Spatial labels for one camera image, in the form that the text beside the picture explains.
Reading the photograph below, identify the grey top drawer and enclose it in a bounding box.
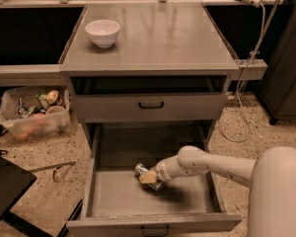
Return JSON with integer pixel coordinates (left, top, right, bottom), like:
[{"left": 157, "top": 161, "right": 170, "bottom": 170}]
[{"left": 72, "top": 93, "right": 228, "bottom": 123}]

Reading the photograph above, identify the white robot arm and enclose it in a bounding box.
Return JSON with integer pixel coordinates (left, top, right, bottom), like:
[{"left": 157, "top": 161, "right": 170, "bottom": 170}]
[{"left": 134, "top": 145, "right": 296, "bottom": 237}]

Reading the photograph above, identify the silver blue redbull can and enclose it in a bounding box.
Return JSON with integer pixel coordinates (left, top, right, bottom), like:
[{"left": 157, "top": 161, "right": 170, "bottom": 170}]
[{"left": 134, "top": 163, "right": 163, "bottom": 192}]

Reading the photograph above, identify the dark cabinet on wheels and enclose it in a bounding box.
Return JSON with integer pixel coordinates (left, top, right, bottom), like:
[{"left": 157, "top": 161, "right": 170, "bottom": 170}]
[{"left": 258, "top": 0, "right": 296, "bottom": 125}]

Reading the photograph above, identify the grey drawer cabinet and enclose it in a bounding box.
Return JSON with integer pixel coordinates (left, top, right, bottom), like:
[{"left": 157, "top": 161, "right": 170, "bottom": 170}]
[{"left": 60, "top": 2, "right": 238, "bottom": 143}]

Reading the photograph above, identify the clear plastic storage bin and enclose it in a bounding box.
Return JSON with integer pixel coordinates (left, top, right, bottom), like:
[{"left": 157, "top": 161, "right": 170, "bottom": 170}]
[{"left": 0, "top": 86, "right": 71, "bottom": 140}]

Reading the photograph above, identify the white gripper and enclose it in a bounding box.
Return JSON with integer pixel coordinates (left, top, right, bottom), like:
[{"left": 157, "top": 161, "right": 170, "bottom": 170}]
[{"left": 139, "top": 156, "right": 185, "bottom": 184}]

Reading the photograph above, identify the metal rod on floor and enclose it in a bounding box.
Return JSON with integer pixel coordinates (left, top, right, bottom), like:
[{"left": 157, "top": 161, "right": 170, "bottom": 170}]
[{"left": 28, "top": 161, "right": 75, "bottom": 173}]

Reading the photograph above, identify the black chair base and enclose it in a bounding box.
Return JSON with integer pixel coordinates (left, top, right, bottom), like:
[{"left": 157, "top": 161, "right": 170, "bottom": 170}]
[{"left": 0, "top": 148, "right": 83, "bottom": 237}]

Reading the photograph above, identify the open grey middle drawer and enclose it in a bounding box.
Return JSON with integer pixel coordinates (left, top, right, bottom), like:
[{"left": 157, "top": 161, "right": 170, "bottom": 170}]
[{"left": 66, "top": 121, "right": 244, "bottom": 237}]

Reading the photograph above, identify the white ceramic bowl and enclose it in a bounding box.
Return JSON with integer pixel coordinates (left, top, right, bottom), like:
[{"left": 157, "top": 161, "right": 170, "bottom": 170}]
[{"left": 85, "top": 20, "right": 120, "bottom": 48}]

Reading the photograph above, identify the white cable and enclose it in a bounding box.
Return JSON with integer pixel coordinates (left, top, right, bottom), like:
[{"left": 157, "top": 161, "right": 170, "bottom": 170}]
[{"left": 218, "top": 0, "right": 287, "bottom": 144}]

